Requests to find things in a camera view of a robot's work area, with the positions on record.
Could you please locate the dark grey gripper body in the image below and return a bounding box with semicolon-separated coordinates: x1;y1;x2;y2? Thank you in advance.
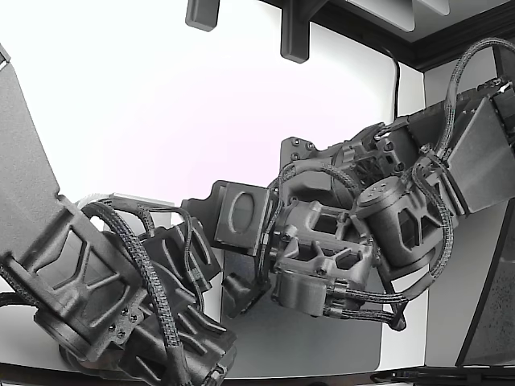
215;183;381;318

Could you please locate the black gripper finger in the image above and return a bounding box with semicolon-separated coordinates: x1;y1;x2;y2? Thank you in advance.
180;180;229;251

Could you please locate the grey rectangular mat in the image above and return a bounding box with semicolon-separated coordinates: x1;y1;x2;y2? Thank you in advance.
220;248;384;373

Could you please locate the braided gripper motor cable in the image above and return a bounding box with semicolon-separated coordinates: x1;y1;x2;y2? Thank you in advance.
325;160;455;333

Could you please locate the long braided base cable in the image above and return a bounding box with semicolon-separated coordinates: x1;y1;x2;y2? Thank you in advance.
78;200;190;386

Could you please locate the braided wrist cable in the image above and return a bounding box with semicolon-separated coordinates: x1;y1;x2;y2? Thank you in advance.
267;162;361;202

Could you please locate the long black bracket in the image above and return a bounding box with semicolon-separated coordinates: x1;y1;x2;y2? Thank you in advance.
279;0;311;64

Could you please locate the short black bracket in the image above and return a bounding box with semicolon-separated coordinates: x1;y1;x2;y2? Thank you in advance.
184;0;221;32

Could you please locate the thin black hanging cable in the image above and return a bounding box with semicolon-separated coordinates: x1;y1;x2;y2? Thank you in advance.
380;44;402;121

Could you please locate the black frame beam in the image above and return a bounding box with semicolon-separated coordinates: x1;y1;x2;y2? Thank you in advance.
257;0;515;73

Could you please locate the braided forearm loop cable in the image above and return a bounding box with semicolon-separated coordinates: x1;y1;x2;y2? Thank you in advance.
436;36;514;156

